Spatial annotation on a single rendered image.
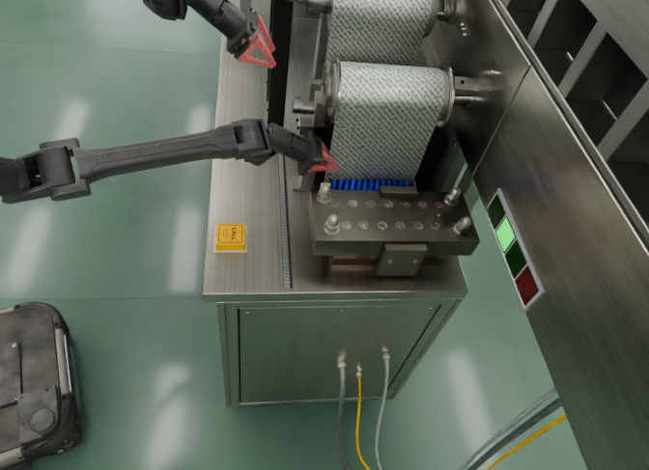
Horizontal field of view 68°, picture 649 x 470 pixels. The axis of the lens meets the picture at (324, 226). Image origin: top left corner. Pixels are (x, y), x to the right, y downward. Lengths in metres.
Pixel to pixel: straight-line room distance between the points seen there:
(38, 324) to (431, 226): 1.42
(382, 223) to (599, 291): 0.52
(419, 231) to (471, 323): 1.23
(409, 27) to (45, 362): 1.55
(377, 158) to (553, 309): 0.54
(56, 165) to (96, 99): 2.21
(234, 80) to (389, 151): 0.74
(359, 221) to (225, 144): 0.36
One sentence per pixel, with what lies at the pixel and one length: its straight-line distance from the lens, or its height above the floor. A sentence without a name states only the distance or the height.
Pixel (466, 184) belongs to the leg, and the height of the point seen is 0.87.
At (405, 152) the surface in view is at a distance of 1.20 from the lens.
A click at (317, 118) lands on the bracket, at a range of 1.18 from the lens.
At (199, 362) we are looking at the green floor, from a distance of 2.06.
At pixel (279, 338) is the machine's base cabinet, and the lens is 1.38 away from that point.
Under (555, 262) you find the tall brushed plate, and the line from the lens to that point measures 0.91.
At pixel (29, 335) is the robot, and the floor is 0.24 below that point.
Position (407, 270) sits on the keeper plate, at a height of 0.93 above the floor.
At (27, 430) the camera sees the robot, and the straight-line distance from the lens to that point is 1.80.
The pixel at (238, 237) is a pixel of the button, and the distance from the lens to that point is 1.21.
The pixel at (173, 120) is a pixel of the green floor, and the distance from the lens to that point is 3.01.
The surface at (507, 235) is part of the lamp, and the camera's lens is 1.02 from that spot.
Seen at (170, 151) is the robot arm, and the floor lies 1.20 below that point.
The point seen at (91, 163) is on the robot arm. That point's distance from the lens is 1.02.
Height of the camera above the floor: 1.89
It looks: 50 degrees down
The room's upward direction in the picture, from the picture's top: 12 degrees clockwise
